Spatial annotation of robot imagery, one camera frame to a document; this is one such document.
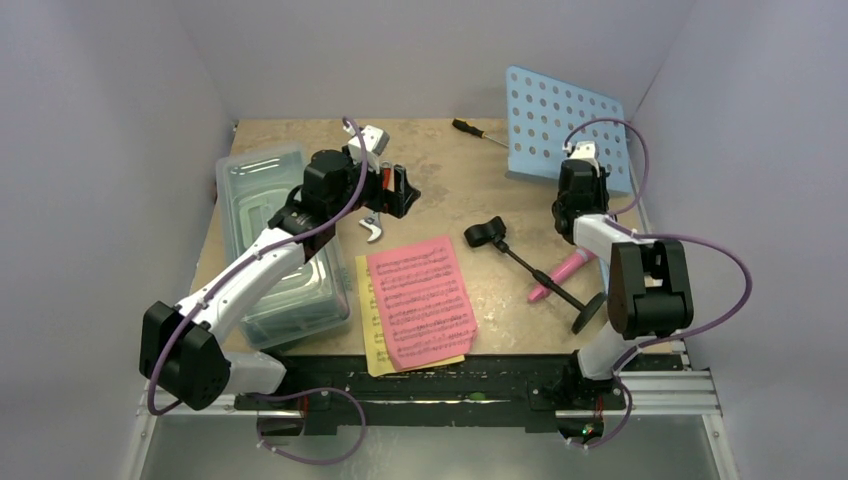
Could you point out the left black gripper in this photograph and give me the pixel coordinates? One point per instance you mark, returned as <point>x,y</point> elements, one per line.
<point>396,201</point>

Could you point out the red handled adjustable wrench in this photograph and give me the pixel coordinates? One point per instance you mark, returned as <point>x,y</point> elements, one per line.
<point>372,223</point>

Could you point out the blue perforated music stand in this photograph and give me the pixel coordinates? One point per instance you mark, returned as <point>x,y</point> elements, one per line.
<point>542,114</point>

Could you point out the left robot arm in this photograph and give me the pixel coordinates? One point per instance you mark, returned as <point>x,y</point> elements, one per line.
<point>181,350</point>

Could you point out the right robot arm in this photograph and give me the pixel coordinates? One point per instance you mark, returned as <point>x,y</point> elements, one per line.
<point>648,293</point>

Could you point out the black yellow screwdriver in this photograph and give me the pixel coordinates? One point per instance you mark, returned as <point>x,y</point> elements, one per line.
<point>465,127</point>

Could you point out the black microphone stand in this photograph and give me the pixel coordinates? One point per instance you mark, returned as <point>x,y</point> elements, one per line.
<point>494,232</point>

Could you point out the pink sheet music page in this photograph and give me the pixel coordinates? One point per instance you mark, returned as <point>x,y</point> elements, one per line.
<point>425,311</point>

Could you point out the yellow sheet music page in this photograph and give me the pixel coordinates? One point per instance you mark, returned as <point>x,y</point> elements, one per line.
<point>379,362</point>

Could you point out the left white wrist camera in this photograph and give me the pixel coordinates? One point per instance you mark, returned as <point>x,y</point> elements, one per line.
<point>375,140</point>

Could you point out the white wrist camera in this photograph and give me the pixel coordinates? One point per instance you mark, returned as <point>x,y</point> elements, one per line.
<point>586,151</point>
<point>375,140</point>

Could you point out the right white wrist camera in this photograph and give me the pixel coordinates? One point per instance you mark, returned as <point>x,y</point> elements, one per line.
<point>586,151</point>

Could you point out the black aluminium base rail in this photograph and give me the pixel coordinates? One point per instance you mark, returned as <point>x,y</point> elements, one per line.
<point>539,393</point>

